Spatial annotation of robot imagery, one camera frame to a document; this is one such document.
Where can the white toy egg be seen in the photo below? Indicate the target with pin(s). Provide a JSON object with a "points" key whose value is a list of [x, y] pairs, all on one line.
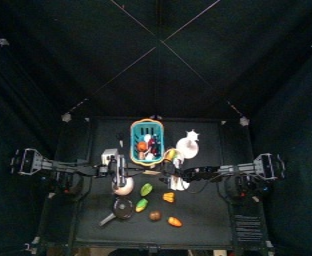
{"points": [[124, 190]]}

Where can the orange toy food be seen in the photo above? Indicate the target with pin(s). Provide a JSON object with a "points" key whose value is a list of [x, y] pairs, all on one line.
{"points": [[141, 146]]}

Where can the red toy food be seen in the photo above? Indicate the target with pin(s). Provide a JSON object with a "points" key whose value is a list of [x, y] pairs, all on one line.
{"points": [[152, 144]]}

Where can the white spiky toy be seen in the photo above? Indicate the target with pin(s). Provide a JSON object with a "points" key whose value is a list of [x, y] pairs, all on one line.
{"points": [[192, 135]]}

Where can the black toy frying pan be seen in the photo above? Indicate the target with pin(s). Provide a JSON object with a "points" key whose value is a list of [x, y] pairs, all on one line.
{"points": [[120, 209]]}

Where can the grey frame corner bracket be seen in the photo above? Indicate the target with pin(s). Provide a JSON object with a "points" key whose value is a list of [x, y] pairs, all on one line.
{"points": [[65, 117], [244, 121]]}

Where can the orange toy carrot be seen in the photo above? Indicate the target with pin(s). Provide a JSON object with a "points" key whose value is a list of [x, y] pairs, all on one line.
{"points": [[174, 221]]}

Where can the white round toy right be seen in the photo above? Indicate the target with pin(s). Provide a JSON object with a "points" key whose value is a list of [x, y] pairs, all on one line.
{"points": [[186, 147]]}

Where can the brown toy ball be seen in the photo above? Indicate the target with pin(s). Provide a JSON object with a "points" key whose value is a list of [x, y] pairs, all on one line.
{"points": [[154, 215]]}

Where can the grey white box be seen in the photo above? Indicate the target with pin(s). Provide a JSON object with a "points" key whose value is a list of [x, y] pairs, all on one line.
{"points": [[109, 156]]}

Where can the green yellow toy vegetable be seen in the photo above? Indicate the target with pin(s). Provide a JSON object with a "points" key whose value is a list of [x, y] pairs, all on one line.
{"points": [[141, 205]]}

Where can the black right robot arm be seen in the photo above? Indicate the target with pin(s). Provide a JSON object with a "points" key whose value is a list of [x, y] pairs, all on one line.
{"points": [[247, 169]]}

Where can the orange toy bell pepper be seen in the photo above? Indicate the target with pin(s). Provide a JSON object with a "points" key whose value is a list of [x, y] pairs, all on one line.
{"points": [[168, 197]]}

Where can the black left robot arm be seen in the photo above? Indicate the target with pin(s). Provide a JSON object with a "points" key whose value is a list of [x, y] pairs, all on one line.
{"points": [[51, 165]]}

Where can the yellow orange toy cup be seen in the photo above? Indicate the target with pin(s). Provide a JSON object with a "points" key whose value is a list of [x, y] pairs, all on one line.
{"points": [[170, 154]]}

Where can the white label sticker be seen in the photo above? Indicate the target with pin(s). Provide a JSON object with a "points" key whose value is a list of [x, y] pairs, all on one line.
{"points": [[247, 228]]}

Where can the white toy food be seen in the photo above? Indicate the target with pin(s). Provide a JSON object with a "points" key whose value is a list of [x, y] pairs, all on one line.
{"points": [[148, 155]]}

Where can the teal basket with orange rim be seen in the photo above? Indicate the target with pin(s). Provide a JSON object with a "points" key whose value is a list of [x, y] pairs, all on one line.
{"points": [[146, 141]]}

